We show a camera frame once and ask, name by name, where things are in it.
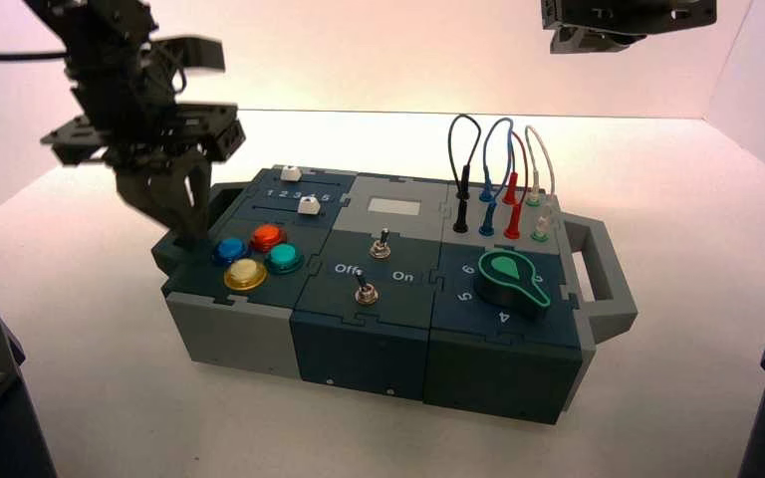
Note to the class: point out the metal toggle switch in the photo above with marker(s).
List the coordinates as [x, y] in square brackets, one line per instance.
[365, 294]
[380, 249]

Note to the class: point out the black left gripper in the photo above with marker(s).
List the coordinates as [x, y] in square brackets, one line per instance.
[145, 132]

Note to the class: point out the white slider knob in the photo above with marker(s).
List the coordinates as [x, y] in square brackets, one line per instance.
[308, 208]
[291, 174]

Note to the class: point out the blue push button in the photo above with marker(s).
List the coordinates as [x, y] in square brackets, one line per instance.
[229, 249]

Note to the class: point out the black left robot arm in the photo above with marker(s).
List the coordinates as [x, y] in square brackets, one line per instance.
[92, 39]

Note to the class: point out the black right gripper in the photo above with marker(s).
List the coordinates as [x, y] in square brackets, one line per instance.
[627, 13]

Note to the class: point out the grey and dark blue control box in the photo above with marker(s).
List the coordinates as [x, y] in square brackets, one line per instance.
[356, 350]

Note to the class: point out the white rectangular display screen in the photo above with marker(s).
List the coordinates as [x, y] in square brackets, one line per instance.
[394, 206]

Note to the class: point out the green rotary knob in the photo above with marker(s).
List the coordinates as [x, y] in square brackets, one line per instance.
[511, 284]

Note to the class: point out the orange red push button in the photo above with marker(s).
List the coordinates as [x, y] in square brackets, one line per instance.
[268, 236]

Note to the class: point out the teal push button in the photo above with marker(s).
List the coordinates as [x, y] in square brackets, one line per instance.
[283, 257]

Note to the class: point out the yellow push button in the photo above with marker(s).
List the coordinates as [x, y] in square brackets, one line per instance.
[245, 273]

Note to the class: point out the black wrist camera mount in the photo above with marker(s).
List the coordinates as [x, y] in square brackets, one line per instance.
[191, 53]

